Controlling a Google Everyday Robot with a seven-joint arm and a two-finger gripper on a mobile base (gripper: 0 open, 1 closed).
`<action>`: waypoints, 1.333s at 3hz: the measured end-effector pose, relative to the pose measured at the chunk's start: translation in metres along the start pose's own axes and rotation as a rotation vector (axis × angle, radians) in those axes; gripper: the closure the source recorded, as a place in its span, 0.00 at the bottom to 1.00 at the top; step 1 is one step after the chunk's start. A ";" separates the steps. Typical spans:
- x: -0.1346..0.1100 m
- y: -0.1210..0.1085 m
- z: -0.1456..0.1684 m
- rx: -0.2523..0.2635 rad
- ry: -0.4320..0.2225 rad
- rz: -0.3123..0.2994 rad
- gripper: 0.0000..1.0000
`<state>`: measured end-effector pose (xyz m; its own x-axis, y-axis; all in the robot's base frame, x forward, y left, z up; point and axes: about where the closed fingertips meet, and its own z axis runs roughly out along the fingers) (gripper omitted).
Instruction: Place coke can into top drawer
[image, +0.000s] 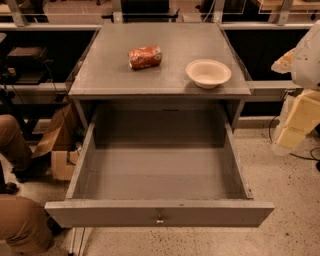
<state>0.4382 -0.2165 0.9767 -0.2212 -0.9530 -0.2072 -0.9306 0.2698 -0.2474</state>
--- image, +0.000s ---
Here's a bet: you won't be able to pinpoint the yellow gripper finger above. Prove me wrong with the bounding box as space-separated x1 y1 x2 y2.
271 49 295 74
277 128 305 149

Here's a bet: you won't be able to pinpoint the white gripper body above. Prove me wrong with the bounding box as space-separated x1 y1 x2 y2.
286 90 320 134

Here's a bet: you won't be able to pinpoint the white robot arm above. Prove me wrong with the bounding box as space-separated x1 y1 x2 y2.
271 21 320 155

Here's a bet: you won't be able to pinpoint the open grey top drawer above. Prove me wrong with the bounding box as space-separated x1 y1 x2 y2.
45 104 274 227

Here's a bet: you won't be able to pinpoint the metal drawer knob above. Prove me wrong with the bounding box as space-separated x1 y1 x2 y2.
155 214 165 225

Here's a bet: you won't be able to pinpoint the white paper bowl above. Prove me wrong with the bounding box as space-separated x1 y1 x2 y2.
186 59 232 89

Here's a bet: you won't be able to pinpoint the grey cabinet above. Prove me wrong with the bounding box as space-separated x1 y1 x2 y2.
67 22 253 132

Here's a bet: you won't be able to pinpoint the brown cardboard box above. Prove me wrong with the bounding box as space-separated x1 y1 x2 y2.
32 102 81 181

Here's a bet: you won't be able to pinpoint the black shoe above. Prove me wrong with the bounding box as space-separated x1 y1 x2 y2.
11 154 51 183

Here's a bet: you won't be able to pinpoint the dark equipment on left shelf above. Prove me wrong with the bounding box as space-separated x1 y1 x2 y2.
0 46 53 85

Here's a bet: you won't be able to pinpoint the person leg brown trousers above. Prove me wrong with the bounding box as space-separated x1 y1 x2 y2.
0 114 32 171
0 194 54 255

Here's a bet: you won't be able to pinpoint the black floor cable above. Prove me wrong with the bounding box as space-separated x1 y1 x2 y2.
268 114 320 173

